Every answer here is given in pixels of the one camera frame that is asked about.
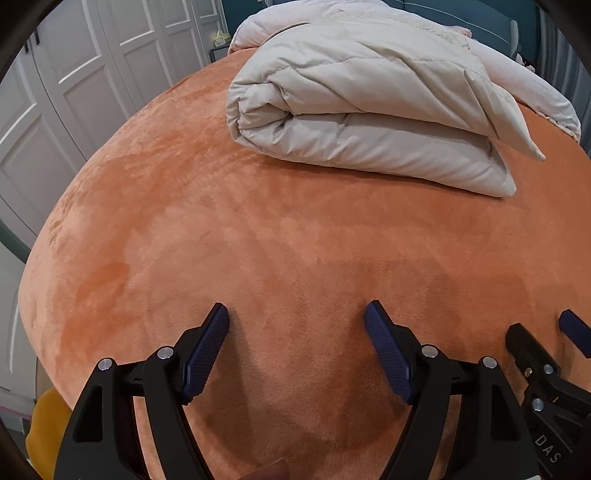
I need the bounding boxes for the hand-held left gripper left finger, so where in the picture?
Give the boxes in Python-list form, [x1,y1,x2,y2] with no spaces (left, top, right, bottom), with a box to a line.
[53,302,230,480]

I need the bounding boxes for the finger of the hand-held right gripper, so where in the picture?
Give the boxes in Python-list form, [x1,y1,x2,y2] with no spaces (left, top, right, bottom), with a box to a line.
[559,309,591,361]
[505,323,563,394]

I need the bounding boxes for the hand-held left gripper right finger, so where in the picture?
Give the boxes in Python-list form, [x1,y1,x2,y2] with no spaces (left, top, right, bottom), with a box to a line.
[363,300,541,480]

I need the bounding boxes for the beige duvet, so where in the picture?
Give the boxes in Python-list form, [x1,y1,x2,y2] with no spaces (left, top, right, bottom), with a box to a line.
[225,23,546,199]

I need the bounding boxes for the person's left hand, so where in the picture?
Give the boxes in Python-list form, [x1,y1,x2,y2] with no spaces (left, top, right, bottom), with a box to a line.
[242,456,293,480]

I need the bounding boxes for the orange bed cover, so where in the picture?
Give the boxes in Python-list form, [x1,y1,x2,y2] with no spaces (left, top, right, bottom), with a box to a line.
[21,48,591,480]

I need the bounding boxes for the yellow stool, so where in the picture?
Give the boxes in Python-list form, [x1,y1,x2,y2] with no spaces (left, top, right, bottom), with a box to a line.
[25,388,75,480]

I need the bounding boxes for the pale pink duvet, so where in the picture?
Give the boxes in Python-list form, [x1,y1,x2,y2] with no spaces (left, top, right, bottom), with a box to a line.
[228,0,583,144]

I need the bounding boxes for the grey curtain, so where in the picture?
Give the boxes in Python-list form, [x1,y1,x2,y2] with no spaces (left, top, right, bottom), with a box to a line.
[536,7,591,155]

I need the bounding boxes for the white panelled wardrobe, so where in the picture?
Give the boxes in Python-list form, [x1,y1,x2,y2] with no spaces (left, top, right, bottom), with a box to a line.
[0,0,232,259]

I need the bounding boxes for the teal headboard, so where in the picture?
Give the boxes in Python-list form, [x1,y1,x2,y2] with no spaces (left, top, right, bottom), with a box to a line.
[402,0,539,51]

